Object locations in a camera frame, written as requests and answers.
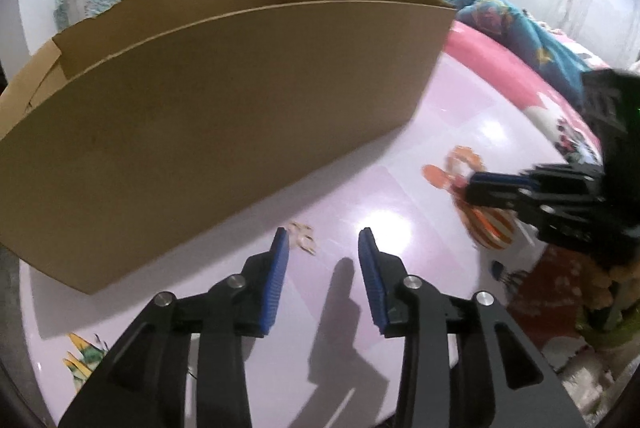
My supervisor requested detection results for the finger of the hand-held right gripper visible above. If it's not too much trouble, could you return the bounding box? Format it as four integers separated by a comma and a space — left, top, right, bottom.
467, 163, 608, 195
462, 185, 609, 235

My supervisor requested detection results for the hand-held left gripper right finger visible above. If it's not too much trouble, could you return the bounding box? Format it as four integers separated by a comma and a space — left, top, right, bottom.
357, 227, 586, 428

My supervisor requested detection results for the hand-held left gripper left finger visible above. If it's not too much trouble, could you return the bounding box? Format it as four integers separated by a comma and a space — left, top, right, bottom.
59, 227, 291, 428

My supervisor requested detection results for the brown cardboard box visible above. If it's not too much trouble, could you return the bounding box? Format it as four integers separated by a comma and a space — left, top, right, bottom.
0, 0, 457, 295

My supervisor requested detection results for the pink floral blanket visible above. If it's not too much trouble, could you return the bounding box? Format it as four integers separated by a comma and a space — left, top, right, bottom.
445, 20, 601, 159

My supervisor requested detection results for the blue printed blanket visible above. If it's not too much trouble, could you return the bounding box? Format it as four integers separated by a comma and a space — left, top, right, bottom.
442, 0, 596, 109

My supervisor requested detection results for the pale fluffy cloth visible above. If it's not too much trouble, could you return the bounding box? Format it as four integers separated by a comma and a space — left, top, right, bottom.
555, 348, 621, 424

